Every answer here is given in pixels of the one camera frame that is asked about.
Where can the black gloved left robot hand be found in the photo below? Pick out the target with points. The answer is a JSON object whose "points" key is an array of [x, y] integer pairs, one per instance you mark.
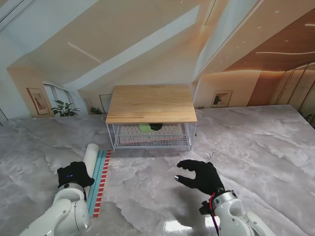
{"points": [[73, 172]]}

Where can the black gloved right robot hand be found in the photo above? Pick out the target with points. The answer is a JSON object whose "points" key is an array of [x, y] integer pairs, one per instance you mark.
{"points": [[206, 177]]}

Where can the teal striped mouse pad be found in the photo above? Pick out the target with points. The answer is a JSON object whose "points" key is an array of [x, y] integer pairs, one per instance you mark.
{"points": [[98, 184]]}

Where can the black green computer mouse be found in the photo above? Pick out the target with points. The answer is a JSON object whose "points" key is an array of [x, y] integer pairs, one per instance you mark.
{"points": [[155, 127]]}

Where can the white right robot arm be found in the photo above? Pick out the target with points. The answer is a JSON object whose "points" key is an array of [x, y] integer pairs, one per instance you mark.
{"points": [[233, 214]]}

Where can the pink white keyboard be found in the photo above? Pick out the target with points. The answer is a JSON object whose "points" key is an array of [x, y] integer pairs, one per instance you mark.
{"points": [[172, 130]]}

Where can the large leafy green plant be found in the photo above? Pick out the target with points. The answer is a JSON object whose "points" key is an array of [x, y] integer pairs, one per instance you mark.
{"points": [[65, 108]]}

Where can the small green plant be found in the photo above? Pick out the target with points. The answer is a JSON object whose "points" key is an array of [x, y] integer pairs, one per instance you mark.
{"points": [[95, 110]]}

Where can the framed dark abstract picture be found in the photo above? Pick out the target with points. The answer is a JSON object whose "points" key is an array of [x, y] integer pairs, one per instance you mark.
{"points": [[221, 98]]}

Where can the framed beige abstract picture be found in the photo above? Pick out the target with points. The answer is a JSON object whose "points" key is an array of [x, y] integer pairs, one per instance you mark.
{"points": [[38, 100]]}

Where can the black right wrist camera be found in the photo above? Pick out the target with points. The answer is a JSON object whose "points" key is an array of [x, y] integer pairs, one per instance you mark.
{"points": [[204, 209]]}

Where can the white panel brown frame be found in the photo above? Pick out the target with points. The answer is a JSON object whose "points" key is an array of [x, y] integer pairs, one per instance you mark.
{"points": [[104, 103]]}

